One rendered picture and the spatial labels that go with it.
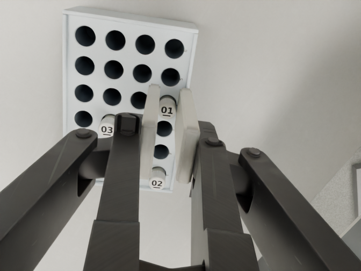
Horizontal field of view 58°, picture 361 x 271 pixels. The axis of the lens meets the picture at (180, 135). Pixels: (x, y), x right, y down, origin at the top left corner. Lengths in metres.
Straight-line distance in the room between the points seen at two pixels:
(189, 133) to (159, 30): 0.09
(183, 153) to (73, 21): 0.11
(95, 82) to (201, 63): 0.08
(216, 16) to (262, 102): 0.08
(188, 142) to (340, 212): 1.32
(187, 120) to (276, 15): 0.13
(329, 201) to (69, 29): 1.27
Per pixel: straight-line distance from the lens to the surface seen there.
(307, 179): 0.32
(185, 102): 0.19
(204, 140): 0.15
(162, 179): 0.24
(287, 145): 0.30
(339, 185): 1.37
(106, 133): 0.22
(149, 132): 0.15
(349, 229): 0.26
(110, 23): 0.22
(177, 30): 0.21
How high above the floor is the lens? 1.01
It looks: 65 degrees down
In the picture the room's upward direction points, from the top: 176 degrees clockwise
